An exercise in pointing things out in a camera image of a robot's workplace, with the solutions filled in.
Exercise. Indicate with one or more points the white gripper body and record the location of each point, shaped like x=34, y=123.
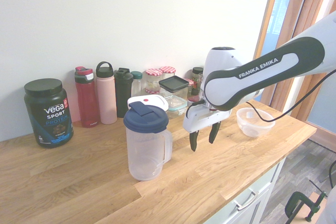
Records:
x=202, y=119

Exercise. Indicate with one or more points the pink bottle with black lid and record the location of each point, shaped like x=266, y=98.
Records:
x=106, y=98

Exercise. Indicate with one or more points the tall clear glass jar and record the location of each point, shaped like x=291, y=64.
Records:
x=201, y=85

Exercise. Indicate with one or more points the pale green cabinet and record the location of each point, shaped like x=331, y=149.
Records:
x=262, y=190

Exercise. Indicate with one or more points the clear pitcher with blue lid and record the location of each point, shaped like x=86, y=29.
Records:
x=144, y=150

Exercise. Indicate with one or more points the glass container with teal clips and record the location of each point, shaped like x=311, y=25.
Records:
x=177, y=107

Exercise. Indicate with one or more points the square container with black lid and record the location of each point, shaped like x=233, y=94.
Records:
x=173, y=83

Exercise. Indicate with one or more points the dark jar with black lid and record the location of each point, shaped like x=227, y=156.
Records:
x=197, y=73

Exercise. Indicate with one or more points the red water bottle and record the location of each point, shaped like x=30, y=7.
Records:
x=88, y=103

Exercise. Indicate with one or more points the clear bottle with teal lid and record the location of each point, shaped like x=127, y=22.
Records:
x=137, y=85

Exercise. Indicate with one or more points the black Vega protein tub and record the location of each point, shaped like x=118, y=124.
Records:
x=48, y=113

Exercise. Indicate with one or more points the green clamp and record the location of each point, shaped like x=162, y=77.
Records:
x=294, y=203

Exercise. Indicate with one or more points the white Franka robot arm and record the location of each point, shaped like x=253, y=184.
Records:
x=262, y=69

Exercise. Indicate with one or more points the wooden door frame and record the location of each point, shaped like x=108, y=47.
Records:
x=267, y=11

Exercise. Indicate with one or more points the clear plastic bowl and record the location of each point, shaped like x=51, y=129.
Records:
x=254, y=127

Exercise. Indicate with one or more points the black shaker bottle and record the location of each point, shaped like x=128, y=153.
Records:
x=123, y=93

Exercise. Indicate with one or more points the small jar red checked lid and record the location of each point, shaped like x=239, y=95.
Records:
x=189, y=82

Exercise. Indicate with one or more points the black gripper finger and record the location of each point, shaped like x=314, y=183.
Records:
x=193, y=141
x=214, y=132

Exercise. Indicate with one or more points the wooden glazed door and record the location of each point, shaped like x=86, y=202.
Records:
x=296, y=11

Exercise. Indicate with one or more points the jar with red checked lid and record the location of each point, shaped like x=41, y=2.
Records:
x=152, y=79
x=168, y=70

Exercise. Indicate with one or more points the cereal container with white lid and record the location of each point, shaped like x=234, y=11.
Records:
x=155, y=100

